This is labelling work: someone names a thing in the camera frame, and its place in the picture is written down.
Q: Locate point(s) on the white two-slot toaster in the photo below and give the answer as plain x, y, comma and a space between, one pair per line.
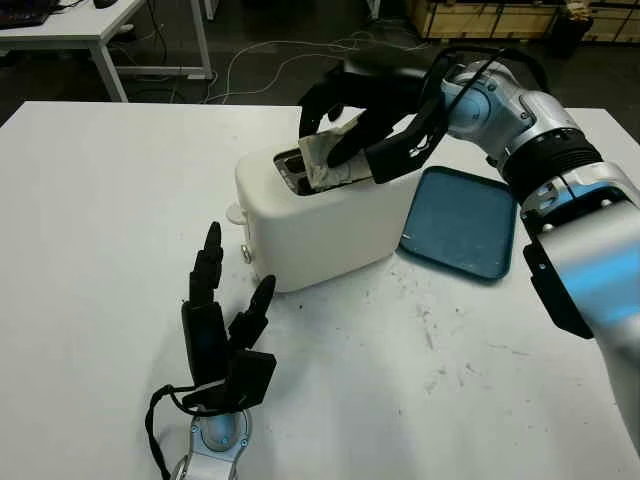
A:
325, 235

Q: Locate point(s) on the white table leg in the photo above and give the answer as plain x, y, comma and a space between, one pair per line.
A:
373, 7
206, 9

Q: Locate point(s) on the blue plastic tray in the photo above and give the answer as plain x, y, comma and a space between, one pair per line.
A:
460, 225

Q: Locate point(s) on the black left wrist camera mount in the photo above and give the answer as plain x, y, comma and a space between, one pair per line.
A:
250, 380

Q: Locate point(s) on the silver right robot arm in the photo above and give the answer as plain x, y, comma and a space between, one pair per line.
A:
590, 260

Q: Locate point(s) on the black computer mouse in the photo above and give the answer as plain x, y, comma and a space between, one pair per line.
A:
104, 3

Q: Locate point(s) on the black trash bin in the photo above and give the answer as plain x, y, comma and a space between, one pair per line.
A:
567, 35

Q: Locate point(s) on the white office desk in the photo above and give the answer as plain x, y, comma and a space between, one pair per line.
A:
100, 25

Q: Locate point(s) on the white bread slice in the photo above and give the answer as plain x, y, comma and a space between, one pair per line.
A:
315, 155

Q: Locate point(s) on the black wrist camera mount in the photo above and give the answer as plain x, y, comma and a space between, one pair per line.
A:
250, 380
400, 155

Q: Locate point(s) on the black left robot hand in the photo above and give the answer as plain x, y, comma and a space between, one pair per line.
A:
205, 345

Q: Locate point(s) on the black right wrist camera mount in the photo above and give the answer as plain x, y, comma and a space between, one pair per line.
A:
400, 155

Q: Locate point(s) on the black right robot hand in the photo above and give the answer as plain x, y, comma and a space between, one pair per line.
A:
385, 90

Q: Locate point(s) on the black laptop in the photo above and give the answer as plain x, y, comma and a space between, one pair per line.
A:
20, 12

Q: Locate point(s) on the wooden crate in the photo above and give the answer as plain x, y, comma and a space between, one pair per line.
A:
615, 22
490, 20

